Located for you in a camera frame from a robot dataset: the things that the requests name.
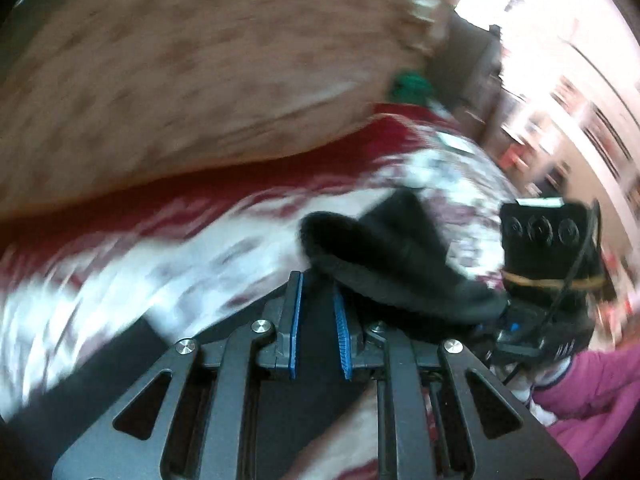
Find black knit pants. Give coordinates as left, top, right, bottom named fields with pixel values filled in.
left=9, top=190, right=504, bottom=479

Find pink sleeve forearm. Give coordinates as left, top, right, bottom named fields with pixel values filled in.
left=533, top=344, right=639, bottom=479

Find white red floral blanket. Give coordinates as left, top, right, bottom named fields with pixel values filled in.
left=0, top=102, right=522, bottom=480

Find green item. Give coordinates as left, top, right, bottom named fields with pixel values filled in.
left=387, top=70, right=434, bottom=107

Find beige floral quilt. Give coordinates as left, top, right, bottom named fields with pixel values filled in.
left=1, top=0, right=423, bottom=218

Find black camera box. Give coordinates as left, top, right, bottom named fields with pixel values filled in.
left=499, top=197, right=605, bottom=312

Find black cable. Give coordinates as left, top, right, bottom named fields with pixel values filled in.
left=499, top=199, right=604, bottom=386

